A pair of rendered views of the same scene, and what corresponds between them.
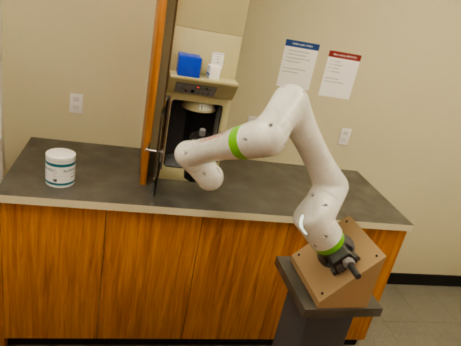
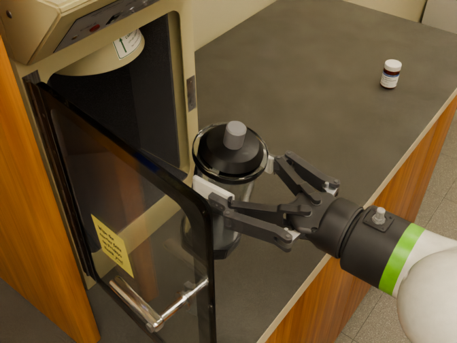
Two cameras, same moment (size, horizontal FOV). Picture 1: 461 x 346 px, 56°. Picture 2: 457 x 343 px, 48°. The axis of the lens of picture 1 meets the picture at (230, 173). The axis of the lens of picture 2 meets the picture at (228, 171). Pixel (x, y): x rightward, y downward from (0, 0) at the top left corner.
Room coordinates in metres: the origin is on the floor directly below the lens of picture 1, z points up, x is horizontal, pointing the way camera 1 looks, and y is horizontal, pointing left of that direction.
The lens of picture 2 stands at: (1.48, 0.50, 1.72)
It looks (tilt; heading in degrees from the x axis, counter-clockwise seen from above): 43 degrees down; 322
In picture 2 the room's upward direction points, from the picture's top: straight up
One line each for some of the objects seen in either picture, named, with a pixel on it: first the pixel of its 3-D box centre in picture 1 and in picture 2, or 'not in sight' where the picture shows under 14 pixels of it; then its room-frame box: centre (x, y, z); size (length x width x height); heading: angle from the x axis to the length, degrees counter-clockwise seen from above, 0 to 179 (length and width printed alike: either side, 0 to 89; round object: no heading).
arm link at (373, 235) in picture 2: not in sight; (374, 242); (1.69, 0.11, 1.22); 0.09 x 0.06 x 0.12; 105
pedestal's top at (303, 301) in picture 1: (325, 284); not in sight; (1.44, -0.45, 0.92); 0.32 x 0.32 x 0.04; 17
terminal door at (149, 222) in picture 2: (160, 145); (132, 252); (1.89, 0.35, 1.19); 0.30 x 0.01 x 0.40; 7
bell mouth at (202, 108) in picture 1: (199, 102); (86, 30); (2.19, 0.23, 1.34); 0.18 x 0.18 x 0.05
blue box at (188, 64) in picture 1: (188, 64); not in sight; (2.02, 0.28, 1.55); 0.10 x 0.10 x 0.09; 15
